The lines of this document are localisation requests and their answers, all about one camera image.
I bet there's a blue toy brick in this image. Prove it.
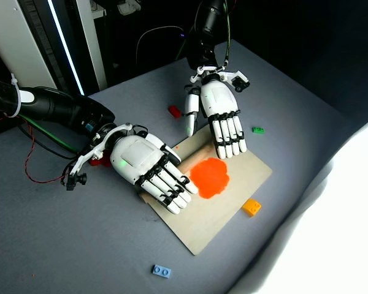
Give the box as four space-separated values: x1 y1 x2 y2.
151 264 172 279

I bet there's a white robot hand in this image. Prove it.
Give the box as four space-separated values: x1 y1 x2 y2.
184 79 248 159
109 133 199 215

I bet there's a red star-shaped toy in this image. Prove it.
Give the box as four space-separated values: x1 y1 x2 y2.
88 153 113 168

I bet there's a yellow toy brick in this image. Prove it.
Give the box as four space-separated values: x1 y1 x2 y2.
241 198 263 217

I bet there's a white pillar with light strip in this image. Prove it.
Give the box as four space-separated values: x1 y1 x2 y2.
47 0 108 96

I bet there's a grey table cloth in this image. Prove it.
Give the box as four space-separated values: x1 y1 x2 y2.
0 39 356 294

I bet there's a white backdrop sheet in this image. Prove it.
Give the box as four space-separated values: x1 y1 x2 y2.
226 113 368 294

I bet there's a white cable loop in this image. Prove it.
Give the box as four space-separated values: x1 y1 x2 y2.
136 25 185 67

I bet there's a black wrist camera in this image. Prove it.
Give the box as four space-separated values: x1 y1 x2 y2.
66 171 88 191
231 75 251 92

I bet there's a red twisted cable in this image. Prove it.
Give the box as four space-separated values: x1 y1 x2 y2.
0 118 71 184

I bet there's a green braided cable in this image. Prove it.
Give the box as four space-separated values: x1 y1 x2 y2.
222 0 232 67

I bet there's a white body column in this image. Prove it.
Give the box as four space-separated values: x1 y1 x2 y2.
0 0 59 89

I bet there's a black cable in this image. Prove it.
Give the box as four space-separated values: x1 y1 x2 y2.
17 124 80 160

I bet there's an orange dough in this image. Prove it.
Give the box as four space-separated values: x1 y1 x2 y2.
189 157 231 200

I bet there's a light wooden board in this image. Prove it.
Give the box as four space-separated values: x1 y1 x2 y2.
140 124 273 257

